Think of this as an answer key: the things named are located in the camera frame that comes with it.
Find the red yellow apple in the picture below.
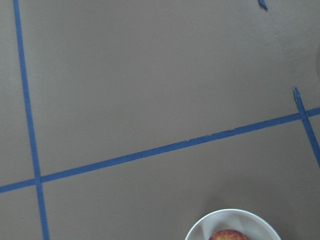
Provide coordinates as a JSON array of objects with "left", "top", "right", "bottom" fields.
[{"left": 209, "top": 229, "right": 249, "bottom": 240}]

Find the white bowl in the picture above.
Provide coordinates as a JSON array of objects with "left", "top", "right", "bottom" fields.
[{"left": 185, "top": 208, "right": 280, "bottom": 240}]

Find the horizontal blue tape line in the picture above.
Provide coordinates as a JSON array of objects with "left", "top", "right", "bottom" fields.
[{"left": 0, "top": 107, "right": 320, "bottom": 194}]

